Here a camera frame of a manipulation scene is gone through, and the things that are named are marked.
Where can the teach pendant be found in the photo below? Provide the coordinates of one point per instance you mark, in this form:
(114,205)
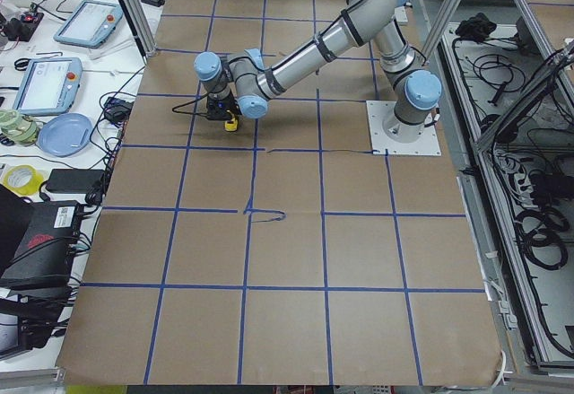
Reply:
(49,86)
(90,24)

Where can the black controller box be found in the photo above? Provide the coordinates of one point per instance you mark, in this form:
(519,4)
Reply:
(36,241)

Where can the yellow toy beetle car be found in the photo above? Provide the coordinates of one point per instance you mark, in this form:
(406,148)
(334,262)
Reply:
(231,125)

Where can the green tape rolls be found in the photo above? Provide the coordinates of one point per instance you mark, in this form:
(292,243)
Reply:
(19,128)

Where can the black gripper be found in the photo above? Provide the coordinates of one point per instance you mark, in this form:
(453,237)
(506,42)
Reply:
(225,103)

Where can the brown paper table cover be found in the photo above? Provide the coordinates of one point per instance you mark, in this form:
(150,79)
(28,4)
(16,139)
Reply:
(286,253)

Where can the aluminium frame post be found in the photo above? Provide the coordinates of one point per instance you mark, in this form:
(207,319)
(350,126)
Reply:
(139,27)

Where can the teach pendant far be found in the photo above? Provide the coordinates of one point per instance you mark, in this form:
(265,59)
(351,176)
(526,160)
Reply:
(90,24)

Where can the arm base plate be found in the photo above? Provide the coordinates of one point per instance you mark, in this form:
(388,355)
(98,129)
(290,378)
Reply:
(389,136)

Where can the black power adapter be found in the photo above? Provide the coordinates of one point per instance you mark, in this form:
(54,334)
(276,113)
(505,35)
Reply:
(73,181)

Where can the light blue plate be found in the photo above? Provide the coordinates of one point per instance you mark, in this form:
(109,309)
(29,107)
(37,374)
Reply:
(65,135)

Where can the yellow tape roll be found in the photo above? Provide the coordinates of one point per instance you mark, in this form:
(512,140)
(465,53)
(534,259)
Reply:
(23,180)

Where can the teach pendant near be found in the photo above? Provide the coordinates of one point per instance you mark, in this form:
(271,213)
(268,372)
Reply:
(49,86)

